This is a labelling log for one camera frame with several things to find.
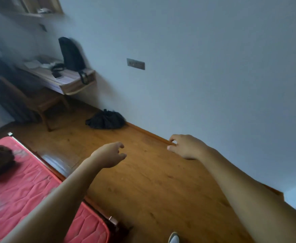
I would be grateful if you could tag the wooden wall shelf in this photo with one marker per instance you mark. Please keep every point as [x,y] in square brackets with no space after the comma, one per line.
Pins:
[36,5]

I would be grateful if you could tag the white papers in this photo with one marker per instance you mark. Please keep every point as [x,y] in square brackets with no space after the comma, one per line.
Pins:
[34,63]

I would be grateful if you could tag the black backpack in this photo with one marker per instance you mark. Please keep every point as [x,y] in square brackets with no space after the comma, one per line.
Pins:
[70,54]

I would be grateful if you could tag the black phone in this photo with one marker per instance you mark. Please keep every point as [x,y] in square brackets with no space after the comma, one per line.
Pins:
[57,74]

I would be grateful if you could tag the wooden headboard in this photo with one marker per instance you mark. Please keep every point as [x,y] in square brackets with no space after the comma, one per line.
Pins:
[61,175]

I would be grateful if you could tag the small wooden desk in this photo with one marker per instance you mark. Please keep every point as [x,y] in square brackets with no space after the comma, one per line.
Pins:
[69,82]

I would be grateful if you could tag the wooden chair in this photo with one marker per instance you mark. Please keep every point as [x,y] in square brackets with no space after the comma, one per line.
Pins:
[39,101]

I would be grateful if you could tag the blue curtain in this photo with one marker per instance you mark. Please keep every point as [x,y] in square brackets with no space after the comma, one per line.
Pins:
[18,111]

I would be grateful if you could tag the person's right forearm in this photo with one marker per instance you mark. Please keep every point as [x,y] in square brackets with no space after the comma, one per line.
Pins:
[251,199]

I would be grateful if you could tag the person's right hand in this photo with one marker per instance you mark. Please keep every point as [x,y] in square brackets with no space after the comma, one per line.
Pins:
[188,148]

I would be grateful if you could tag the red quilted mattress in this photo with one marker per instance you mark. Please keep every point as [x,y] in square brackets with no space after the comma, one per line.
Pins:
[18,194]

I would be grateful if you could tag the person's right shoe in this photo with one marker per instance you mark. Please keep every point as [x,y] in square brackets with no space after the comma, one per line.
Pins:
[173,239]

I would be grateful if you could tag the grey wall switch plate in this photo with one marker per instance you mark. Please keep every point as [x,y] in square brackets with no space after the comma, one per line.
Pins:
[135,64]

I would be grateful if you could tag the dark wall socket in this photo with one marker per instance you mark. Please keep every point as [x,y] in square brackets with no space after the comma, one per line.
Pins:
[43,27]

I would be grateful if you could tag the person's left hand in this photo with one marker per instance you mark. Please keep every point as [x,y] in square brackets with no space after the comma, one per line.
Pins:
[108,155]

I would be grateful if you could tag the black bag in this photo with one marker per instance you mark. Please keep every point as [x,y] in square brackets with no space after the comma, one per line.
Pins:
[104,121]

